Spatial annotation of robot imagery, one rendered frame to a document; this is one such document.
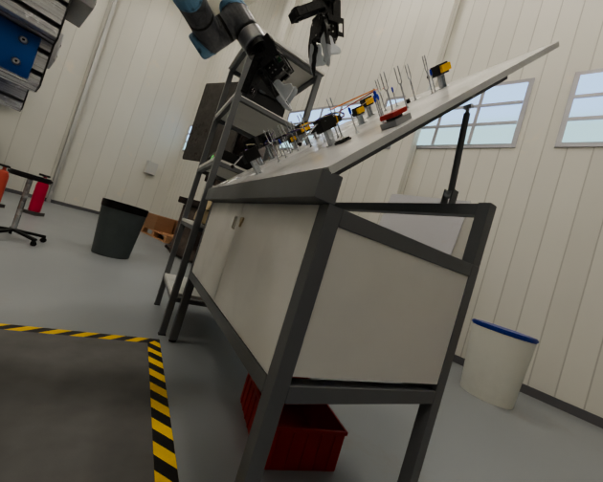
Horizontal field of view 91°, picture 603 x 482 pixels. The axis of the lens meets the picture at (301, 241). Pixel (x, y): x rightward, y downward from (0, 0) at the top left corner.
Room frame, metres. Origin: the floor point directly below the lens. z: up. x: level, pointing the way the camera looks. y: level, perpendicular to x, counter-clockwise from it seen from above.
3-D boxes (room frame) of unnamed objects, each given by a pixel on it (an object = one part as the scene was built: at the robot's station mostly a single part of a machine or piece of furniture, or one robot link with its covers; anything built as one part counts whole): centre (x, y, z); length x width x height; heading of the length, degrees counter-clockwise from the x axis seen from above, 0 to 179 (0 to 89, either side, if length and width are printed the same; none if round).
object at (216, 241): (1.38, 0.38, 0.60); 0.55 x 0.02 x 0.39; 29
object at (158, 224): (6.86, 2.91, 0.24); 1.33 x 0.91 x 0.48; 48
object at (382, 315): (1.29, -0.01, 0.60); 1.17 x 0.58 x 0.40; 29
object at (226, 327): (1.28, -0.01, 0.40); 1.18 x 0.60 x 0.80; 29
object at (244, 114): (2.04, 0.54, 0.92); 0.61 x 0.51 x 1.85; 29
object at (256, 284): (0.90, 0.12, 0.60); 0.55 x 0.03 x 0.39; 29
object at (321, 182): (1.13, 0.27, 0.83); 1.18 x 0.06 x 0.06; 29
